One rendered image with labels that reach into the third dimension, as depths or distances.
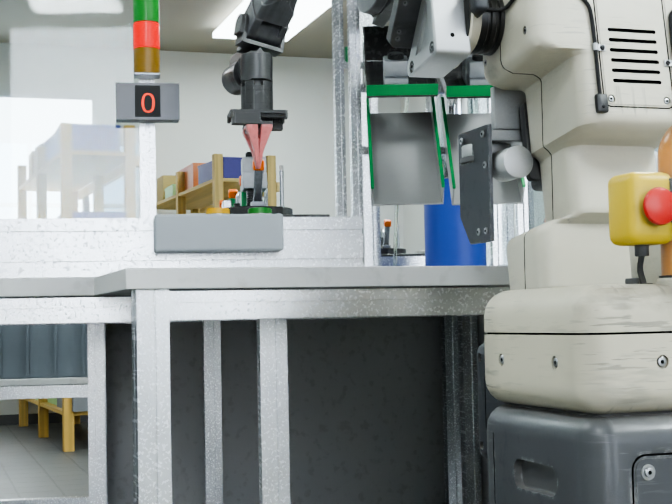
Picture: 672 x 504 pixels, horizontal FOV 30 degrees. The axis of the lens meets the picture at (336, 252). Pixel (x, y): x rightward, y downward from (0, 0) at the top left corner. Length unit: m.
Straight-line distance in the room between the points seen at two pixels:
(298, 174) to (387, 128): 8.57
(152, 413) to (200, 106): 9.19
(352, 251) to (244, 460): 1.76
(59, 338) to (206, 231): 2.13
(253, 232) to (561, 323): 0.92
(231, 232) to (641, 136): 0.72
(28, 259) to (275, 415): 0.48
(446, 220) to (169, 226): 1.23
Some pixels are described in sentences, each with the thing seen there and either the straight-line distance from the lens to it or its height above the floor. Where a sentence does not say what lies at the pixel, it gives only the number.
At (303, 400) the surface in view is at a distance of 3.84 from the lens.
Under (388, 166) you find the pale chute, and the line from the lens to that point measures 2.34.
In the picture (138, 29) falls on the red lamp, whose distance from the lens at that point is 2.46.
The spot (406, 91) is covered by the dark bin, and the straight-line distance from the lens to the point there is 2.31.
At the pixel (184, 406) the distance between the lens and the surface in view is 3.80.
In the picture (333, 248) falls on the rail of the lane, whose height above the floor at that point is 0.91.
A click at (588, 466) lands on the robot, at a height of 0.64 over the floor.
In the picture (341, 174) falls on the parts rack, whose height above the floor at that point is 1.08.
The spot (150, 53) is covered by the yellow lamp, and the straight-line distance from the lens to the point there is 2.44.
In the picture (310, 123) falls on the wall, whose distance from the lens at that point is 11.09.
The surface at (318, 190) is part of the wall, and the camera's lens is 11.03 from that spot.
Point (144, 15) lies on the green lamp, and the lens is 2.46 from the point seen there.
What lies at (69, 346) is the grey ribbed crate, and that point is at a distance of 4.14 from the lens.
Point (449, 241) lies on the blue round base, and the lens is 3.14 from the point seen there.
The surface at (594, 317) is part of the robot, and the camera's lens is 1.20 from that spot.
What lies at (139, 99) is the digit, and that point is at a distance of 2.42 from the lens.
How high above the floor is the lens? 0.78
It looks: 3 degrees up
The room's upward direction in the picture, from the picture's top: 1 degrees counter-clockwise
